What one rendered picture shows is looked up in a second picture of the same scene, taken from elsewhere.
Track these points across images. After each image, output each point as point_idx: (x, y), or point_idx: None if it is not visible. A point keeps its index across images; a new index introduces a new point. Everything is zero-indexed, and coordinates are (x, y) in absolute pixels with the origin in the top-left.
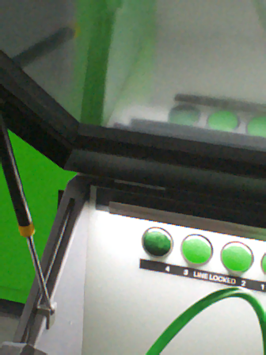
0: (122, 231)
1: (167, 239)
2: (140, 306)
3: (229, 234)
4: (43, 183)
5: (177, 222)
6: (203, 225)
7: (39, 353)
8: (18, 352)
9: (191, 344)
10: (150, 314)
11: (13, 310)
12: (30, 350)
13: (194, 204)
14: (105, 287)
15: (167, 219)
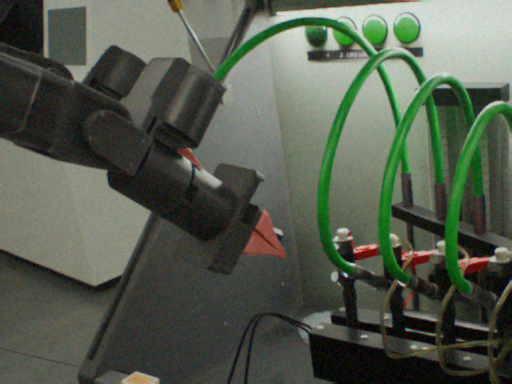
0: (291, 31)
1: (321, 27)
2: (315, 94)
3: (359, 5)
4: None
5: (320, 5)
6: (338, 2)
7: (125, 52)
8: (105, 50)
9: (356, 120)
10: (323, 100)
11: None
12: (117, 50)
13: None
14: (288, 84)
15: (312, 4)
